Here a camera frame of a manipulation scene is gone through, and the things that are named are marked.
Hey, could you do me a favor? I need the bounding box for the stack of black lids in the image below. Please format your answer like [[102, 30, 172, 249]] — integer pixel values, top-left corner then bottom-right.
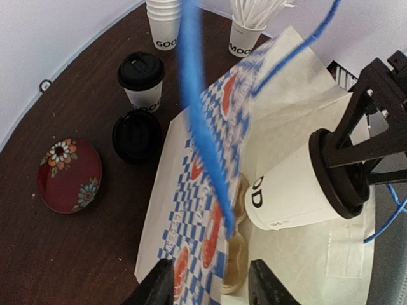
[[112, 109, 162, 165]]

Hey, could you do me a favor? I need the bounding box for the white cup holding straws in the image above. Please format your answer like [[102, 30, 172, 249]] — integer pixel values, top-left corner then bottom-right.
[[228, 16, 266, 58]]

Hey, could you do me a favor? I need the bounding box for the red floral plate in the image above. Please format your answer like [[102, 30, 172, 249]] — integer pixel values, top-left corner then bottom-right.
[[37, 138, 102, 214]]

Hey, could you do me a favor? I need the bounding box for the blue checkered paper bag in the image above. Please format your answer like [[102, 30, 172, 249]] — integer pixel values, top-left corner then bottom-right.
[[135, 0, 407, 305]]

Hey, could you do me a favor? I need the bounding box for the stack of white paper cups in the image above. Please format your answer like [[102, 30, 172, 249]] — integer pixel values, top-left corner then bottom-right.
[[146, 1, 183, 51]]

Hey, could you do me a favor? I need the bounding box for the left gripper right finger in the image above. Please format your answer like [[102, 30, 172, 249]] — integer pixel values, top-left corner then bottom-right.
[[248, 259, 299, 305]]

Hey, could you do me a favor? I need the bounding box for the bundle of white wrapped straws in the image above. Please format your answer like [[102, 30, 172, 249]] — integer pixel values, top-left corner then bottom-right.
[[230, 0, 296, 29]]

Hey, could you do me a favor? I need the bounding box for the black plastic cup lid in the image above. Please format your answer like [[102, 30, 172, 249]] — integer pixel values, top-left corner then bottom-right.
[[308, 128, 370, 219]]

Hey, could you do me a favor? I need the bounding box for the white paper coffee cup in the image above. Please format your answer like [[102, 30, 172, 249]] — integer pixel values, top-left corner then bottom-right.
[[245, 144, 340, 231]]

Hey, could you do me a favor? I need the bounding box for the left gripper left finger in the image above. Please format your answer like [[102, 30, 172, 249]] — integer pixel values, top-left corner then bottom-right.
[[127, 259, 174, 305]]

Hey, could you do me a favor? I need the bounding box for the brown cardboard cup carrier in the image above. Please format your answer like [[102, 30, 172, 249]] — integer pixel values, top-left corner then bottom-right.
[[221, 174, 249, 295]]

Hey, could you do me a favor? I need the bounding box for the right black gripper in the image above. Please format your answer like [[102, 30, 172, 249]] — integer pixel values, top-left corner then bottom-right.
[[324, 50, 406, 186]]

